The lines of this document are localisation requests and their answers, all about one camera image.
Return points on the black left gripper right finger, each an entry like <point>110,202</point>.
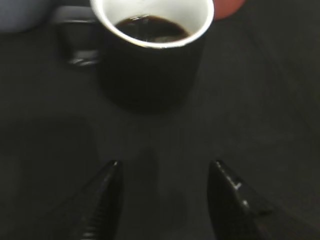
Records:
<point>236,211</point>

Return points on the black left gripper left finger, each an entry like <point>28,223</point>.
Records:
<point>93,212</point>

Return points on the black mug white interior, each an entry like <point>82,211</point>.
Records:
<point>146,52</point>

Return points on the red round object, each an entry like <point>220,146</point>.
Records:
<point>226,8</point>

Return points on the blue grey object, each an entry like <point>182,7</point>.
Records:
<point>21,15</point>

